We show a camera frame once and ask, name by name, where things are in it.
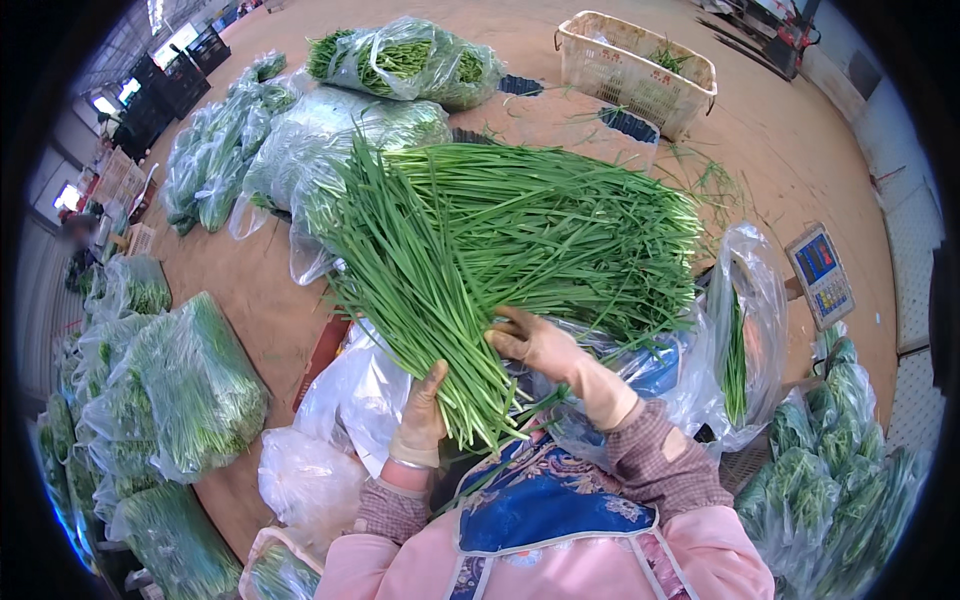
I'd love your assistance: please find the person's left hand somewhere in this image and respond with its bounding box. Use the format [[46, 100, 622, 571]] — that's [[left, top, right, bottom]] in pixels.
[[387, 358, 452, 471]]

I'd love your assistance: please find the person's right hand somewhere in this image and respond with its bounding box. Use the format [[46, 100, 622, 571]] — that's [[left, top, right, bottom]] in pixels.
[[483, 304, 597, 393]]

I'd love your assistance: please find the bundle of green chives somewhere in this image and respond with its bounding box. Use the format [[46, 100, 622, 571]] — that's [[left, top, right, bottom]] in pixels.
[[318, 133, 708, 456]]

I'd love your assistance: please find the red-brown carton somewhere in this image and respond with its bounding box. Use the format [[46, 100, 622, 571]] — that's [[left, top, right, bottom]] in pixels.
[[291, 313, 352, 415]]

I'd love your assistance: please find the pile of white plastic bags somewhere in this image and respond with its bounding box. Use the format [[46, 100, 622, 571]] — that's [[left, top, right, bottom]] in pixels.
[[257, 318, 415, 558]]

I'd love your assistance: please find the person's body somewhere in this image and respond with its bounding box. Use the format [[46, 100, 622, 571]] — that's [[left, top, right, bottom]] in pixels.
[[313, 429, 778, 600]]

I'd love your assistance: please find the nearly empty clear plastic bag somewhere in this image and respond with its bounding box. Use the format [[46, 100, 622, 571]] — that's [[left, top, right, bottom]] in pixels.
[[663, 221, 790, 454]]

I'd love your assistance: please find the large clear bag of chives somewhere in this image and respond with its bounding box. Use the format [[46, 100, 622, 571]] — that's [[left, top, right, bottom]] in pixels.
[[228, 84, 456, 288]]

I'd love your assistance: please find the white plastic basket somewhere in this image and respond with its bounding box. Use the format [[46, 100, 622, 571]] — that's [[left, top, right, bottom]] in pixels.
[[553, 9, 720, 143]]

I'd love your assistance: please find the scale display panel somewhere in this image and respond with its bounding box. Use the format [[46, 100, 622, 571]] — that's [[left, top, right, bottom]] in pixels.
[[784, 221, 858, 333]]

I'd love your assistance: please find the heap of bagged chives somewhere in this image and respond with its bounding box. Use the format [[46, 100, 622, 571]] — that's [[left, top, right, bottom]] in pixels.
[[33, 253, 273, 600], [159, 50, 300, 239], [733, 336, 933, 600]]

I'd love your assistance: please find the red pallet jack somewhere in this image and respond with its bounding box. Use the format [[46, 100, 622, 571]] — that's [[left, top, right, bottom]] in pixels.
[[696, 0, 823, 82]]

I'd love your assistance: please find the stack of white baskets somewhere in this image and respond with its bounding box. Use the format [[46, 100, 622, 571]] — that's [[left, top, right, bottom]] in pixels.
[[88, 145, 160, 258]]

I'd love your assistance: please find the stack of black crates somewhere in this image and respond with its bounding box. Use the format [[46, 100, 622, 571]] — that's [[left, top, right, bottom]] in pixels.
[[111, 25, 233, 160]]

